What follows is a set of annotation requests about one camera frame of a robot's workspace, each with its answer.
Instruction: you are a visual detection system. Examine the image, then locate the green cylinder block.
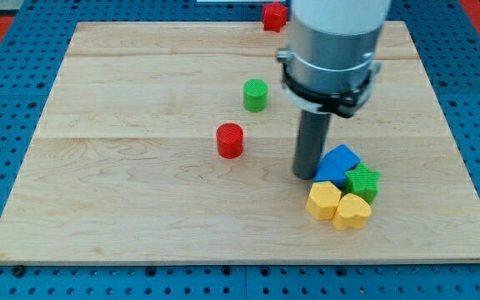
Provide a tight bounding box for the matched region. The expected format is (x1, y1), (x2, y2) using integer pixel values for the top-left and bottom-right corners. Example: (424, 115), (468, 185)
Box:
(243, 78), (268, 113)

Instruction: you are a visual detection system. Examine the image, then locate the yellow heart block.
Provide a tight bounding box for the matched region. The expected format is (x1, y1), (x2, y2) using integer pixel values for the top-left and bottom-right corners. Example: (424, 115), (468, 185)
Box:
(332, 193), (373, 230)

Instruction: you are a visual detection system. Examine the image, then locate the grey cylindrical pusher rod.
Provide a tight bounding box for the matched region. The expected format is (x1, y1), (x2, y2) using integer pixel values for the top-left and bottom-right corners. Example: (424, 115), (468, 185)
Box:
(292, 111), (331, 180)

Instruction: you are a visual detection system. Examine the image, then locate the blue cube block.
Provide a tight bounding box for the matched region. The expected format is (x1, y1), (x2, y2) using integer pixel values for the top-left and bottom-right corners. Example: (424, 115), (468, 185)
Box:
(323, 144), (361, 172)

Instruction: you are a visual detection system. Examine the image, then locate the light wooden board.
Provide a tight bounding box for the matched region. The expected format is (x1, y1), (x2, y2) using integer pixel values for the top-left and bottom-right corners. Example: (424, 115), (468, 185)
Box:
(0, 22), (480, 266)

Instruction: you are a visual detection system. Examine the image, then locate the red cylinder block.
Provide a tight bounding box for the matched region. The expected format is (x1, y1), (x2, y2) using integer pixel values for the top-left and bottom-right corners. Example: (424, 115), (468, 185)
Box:
(216, 122), (243, 159)

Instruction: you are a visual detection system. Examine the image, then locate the green star block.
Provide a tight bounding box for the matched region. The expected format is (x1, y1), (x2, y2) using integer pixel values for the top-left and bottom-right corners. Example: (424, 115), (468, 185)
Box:
(343, 162), (381, 204)

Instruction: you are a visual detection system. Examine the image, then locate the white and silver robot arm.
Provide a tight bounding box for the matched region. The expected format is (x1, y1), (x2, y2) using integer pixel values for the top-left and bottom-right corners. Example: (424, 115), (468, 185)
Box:
(276, 0), (391, 118)

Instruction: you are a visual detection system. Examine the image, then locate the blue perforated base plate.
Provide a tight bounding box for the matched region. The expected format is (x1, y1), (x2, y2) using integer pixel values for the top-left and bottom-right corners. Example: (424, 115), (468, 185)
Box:
(0, 0), (480, 299)

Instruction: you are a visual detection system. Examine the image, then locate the yellow pentagon block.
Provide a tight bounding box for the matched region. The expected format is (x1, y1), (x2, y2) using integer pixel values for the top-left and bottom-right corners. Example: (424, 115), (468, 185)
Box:
(306, 181), (342, 221)

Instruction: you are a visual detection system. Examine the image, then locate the blue triangular block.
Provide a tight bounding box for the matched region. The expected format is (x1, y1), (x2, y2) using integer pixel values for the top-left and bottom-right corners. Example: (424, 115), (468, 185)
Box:
(313, 159), (348, 188)

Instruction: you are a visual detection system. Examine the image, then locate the red star block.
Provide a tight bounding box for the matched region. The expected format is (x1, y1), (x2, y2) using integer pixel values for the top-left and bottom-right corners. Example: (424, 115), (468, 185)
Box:
(261, 2), (288, 33)

